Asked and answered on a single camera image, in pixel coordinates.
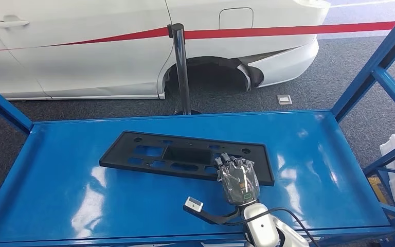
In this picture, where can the grey floor socket plate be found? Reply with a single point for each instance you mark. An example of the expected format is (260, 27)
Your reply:
(284, 99)

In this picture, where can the blue metal shelf rack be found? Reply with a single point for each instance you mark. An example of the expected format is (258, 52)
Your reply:
(149, 204)

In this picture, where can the yellow floor tape line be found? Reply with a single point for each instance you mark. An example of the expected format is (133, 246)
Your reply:
(374, 186)

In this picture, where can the chrome stanchion post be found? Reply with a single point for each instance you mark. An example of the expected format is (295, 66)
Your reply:
(181, 68)

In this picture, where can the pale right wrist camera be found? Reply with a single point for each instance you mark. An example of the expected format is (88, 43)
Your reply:
(194, 204)

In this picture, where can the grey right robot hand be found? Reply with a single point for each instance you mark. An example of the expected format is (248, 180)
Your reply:
(240, 184)

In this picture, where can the red barrier belt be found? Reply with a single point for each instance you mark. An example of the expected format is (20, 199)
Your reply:
(286, 30)
(115, 37)

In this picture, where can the white car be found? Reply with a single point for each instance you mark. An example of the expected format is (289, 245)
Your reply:
(81, 68)

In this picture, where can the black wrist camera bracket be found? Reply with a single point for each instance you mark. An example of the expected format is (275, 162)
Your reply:
(211, 217)

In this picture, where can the black plastic plate bracket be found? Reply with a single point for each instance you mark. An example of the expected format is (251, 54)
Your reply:
(122, 156)

